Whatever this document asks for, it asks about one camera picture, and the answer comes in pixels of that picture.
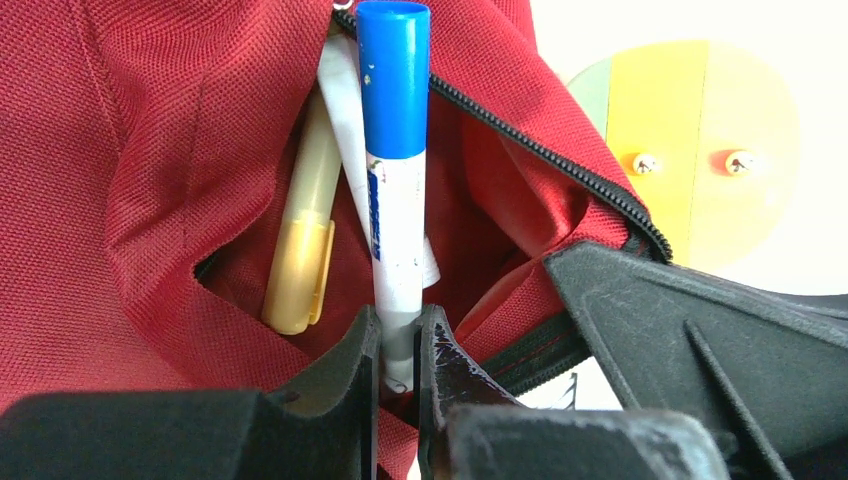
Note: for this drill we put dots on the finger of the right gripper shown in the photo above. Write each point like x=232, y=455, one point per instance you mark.
x=765, y=373

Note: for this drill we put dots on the white cylinder with coloured disc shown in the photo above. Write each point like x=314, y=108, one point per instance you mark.
x=707, y=133

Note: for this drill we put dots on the green white glue stick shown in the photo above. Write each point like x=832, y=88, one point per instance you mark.
x=338, y=80

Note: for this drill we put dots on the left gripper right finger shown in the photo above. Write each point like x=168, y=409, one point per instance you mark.
x=471, y=428

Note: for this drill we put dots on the red backpack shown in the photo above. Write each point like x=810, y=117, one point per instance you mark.
x=145, y=147

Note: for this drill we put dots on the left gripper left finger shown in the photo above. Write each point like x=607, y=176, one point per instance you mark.
x=322, y=424

